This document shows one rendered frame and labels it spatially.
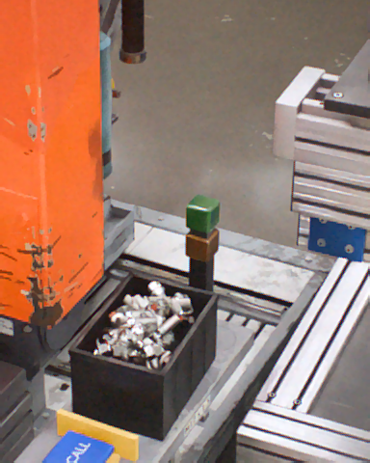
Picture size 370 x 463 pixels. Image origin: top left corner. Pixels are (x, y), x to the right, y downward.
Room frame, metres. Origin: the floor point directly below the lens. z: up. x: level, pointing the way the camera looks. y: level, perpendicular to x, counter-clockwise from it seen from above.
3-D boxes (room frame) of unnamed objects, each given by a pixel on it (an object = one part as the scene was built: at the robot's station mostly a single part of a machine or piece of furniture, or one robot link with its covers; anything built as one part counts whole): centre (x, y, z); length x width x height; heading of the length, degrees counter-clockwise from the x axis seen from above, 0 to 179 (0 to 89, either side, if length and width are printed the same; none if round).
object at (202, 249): (1.60, -0.03, 0.59); 0.04 x 0.04 x 0.04; 64
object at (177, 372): (1.44, 0.05, 0.51); 0.20 x 0.14 x 0.13; 158
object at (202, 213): (1.60, -0.03, 0.64); 0.04 x 0.04 x 0.04; 64
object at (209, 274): (1.60, -0.03, 0.55); 0.03 x 0.03 x 0.21; 64
